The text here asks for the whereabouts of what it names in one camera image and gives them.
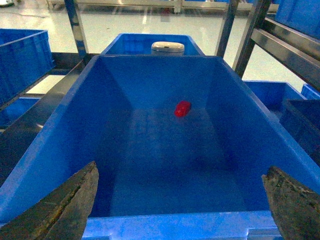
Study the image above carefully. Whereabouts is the worn right gripper left finger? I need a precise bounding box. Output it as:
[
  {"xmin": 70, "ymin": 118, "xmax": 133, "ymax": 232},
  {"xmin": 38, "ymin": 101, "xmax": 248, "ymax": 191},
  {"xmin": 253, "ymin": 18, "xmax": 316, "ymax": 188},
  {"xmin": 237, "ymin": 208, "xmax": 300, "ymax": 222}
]
[{"xmin": 0, "ymin": 161, "xmax": 99, "ymax": 240}]

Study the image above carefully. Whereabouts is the worn right gripper right finger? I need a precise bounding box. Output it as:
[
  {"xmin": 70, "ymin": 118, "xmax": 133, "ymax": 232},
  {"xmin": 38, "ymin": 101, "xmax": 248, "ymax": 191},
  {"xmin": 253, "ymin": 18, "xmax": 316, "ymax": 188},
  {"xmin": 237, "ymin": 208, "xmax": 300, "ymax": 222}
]
[{"xmin": 261, "ymin": 166, "xmax": 320, "ymax": 240}]

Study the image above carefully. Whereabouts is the red toy block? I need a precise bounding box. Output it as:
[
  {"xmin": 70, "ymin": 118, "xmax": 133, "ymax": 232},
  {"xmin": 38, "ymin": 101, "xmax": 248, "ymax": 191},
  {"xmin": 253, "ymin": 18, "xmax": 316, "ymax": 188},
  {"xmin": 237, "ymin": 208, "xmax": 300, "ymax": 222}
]
[{"xmin": 174, "ymin": 100, "xmax": 192, "ymax": 118}]

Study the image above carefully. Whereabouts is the blue plastic crate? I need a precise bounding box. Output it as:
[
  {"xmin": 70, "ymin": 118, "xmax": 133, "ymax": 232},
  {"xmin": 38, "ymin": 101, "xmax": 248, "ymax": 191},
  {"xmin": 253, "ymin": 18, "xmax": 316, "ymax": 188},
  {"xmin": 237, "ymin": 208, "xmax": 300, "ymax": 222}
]
[
  {"xmin": 101, "ymin": 33, "xmax": 204, "ymax": 56},
  {"xmin": 0, "ymin": 55, "xmax": 320, "ymax": 240}
]

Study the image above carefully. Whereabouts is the blue plastic crate upper shelf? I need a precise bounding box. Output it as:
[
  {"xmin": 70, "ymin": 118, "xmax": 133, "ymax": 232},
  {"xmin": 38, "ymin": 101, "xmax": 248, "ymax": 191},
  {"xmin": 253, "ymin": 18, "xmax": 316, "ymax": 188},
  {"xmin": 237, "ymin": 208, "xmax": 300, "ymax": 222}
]
[{"xmin": 0, "ymin": 28, "xmax": 55, "ymax": 106}]

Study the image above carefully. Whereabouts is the blue plastic crate behind right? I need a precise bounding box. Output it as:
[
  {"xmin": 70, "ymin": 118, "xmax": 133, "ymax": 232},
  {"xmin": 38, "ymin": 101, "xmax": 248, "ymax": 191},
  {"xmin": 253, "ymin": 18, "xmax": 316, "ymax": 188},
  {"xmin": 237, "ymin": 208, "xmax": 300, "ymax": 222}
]
[{"xmin": 101, "ymin": 33, "xmax": 204, "ymax": 56}]

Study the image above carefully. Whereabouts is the white container in rear crate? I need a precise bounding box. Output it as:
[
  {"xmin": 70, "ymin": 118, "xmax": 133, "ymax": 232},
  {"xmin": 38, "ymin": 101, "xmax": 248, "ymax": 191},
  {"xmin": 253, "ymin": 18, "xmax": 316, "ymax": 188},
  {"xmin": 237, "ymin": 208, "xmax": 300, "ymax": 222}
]
[{"xmin": 151, "ymin": 41, "xmax": 185, "ymax": 56}]

